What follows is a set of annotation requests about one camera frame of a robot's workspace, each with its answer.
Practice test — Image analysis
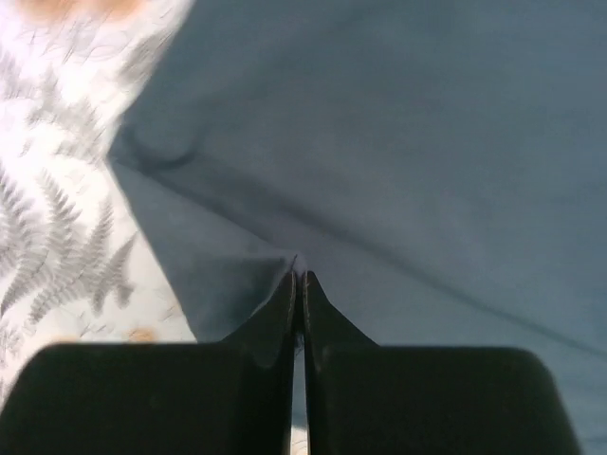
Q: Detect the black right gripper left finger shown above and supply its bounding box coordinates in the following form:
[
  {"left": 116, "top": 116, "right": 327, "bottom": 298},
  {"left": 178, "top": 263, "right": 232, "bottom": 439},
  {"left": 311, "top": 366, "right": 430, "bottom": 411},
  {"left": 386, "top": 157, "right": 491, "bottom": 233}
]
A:
[{"left": 1, "top": 275, "right": 296, "bottom": 455}]

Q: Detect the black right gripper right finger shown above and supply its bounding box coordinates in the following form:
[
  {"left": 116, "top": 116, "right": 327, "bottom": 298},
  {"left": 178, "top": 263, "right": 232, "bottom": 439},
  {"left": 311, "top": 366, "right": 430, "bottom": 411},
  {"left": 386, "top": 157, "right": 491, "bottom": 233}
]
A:
[{"left": 302, "top": 273, "right": 580, "bottom": 455}]

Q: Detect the blue-grey t shirt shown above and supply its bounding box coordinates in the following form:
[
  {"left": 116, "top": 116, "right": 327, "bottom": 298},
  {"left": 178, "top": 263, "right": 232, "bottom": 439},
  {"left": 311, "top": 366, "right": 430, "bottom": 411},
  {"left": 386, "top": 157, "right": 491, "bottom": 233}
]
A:
[{"left": 108, "top": 1, "right": 606, "bottom": 454}]

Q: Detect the floral table mat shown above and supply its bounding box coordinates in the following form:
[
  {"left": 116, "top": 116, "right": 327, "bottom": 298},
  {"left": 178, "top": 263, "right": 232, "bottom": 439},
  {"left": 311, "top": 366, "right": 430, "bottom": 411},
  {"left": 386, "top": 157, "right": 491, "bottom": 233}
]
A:
[{"left": 1, "top": 1, "right": 193, "bottom": 396}]

